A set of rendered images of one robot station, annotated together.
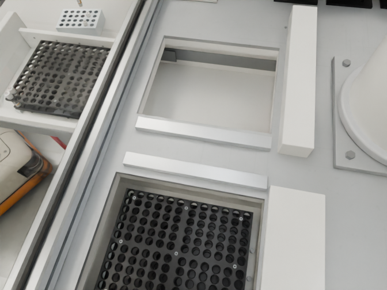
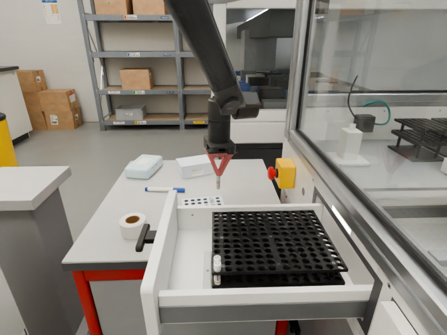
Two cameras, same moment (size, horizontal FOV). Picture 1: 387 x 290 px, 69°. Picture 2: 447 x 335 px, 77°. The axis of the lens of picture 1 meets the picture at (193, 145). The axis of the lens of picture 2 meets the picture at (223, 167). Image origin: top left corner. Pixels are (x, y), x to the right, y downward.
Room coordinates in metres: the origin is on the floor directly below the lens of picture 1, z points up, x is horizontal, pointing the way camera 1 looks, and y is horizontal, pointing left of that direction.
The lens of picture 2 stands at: (0.06, 0.49, 1.24)
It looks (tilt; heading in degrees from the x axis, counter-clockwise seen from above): 24 degrees down; 340
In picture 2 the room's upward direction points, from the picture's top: straight up
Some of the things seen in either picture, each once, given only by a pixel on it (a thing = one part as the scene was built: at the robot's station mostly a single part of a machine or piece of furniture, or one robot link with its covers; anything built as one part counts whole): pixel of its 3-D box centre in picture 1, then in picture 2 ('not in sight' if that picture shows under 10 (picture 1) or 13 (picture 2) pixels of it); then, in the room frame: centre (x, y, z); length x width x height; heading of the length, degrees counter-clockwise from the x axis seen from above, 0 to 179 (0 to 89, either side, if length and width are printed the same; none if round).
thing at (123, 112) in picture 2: not in sight; (131, 112); (4.61, 0.37, 0.22); 0.40 x 0.30 x 0.17; 72
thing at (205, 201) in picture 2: not in sight; (203, 209); (0.76, 0.30, 0.78); 0.12 x 0.08 x 0.04; 80
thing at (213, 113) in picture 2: not in sight; (221, 109); (0.73, 0.25, 1.08); 0.07 x 0.06 x 0.07; 92
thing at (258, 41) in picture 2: not in sight; (292, 56); (1.94, -0.70, 1.13); 1.78 x 1.14 x 0.45; 162
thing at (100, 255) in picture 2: not in sight; (196, 278); (0.89, 0.30, 0.38); 0.62 x 0.58 x 0.76; 162
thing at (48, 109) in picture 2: not in sight; (45, 100); (5.01, 1.57, 0.42); 0.85 x 0.33 x 0.84; 72
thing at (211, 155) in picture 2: not in sight; (218, 157); (0.74, 0.26, 0.95); 0.07 x 0.07 x 0.09; 84
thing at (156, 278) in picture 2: not in sight; (165, 250); (0.51, 0.45, 0.87); 0.29 x 0.02 x 0.11; 162
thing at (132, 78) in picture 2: not in sight; (137, 78); (4.57, 0.23, 0.72); 0.41 x 0.32 x 0.28; 72
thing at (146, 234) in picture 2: not in sight; (149, 236); (0.51, 0.47, 0.91); 0.07 x 0.04 x 0.01; 162
